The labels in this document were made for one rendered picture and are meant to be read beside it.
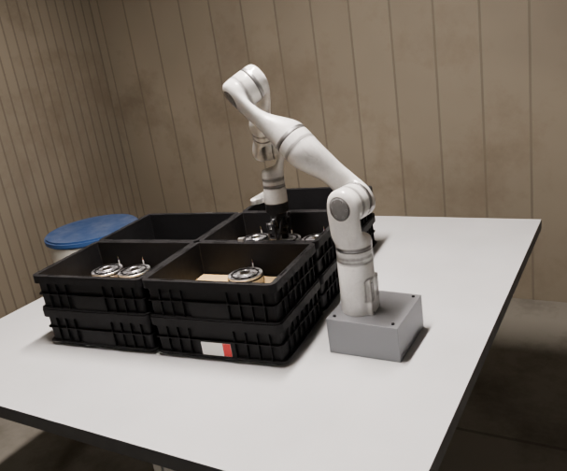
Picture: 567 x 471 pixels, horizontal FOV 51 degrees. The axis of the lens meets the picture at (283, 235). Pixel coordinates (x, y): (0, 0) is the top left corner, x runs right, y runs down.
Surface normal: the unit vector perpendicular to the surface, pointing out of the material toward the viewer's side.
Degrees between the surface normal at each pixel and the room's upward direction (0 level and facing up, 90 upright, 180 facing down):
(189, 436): 0
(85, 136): 90
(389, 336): 90
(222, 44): 90
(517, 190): 90
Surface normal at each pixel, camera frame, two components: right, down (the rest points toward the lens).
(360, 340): -0.49, 0.33
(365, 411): -0.14, -0.94
